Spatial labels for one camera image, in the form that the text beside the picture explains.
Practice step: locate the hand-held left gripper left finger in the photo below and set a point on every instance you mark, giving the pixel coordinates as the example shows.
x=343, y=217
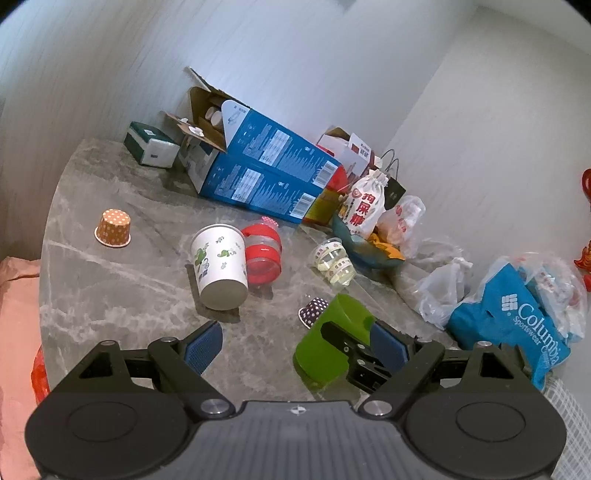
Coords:
x=202, y=347

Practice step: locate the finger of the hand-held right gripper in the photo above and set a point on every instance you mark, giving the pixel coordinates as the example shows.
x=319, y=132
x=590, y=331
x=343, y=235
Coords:
x=354, y=357

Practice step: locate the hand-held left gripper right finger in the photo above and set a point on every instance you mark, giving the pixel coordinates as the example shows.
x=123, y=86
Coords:
x=388, y=347

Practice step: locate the green plastic cup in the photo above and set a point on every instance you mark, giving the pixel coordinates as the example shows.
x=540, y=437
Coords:
x=318, y=350

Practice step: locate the purple dotted paper cup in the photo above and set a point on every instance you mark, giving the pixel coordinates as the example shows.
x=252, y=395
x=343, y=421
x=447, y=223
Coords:
x=313, y=310

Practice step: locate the white cup with green print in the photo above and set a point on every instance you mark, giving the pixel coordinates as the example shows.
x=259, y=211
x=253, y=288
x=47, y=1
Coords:
x=219, y=265

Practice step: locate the clear cup with yellow print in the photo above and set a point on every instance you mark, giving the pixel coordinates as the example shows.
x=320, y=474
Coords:
x=333, y=261

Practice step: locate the clear cup with red sleeve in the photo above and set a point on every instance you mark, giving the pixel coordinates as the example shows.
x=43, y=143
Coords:
x=262, y=256

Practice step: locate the orange dotted paper cup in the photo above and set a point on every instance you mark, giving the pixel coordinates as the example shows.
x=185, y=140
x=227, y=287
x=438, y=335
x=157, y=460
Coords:
x=113, y=229

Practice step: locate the crumpled clear plastic bag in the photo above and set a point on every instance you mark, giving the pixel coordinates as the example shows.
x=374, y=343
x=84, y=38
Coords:
x=438, y=284

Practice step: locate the teal ceramic bowl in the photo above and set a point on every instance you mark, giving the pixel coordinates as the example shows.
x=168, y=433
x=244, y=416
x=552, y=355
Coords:
x=364, y=253

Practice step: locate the blue shopping bag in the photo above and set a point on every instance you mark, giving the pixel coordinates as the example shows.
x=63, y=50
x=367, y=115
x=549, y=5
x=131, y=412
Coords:
x=498, y=318

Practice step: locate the clear plastic bag red print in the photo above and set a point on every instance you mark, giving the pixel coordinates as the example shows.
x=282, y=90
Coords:
x=406, y=224

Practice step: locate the red yellow green package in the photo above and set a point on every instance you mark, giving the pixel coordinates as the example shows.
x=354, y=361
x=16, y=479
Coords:
x=323, y=206

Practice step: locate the black paper bag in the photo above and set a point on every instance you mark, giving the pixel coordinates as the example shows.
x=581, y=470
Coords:
x=395, y=191

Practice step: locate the red orange bag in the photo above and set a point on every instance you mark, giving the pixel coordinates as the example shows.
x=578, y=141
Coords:
x=40, y=376

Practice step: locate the blue cardboard box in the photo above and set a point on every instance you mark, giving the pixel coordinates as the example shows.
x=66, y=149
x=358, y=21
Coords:
x=249, y=187
x=277, y=145

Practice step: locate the large clear plastic bag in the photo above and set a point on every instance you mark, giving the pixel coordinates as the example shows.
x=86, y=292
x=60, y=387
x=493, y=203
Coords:
x=556, y=281

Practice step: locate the pink cloth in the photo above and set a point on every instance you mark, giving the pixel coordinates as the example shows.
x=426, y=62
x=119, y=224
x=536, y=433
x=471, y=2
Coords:
x=18, y=332

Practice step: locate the white mesh basket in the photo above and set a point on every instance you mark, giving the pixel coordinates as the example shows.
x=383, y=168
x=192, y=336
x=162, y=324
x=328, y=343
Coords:
x=570, y=424

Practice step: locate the red and white carton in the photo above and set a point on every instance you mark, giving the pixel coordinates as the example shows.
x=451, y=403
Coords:
x=353, y=147

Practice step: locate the green and white tissue pack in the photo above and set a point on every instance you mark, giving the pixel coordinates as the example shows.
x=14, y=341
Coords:
x=150, y=144

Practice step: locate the red ornament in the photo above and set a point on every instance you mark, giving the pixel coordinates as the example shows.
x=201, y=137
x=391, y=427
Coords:
x=584, y=258

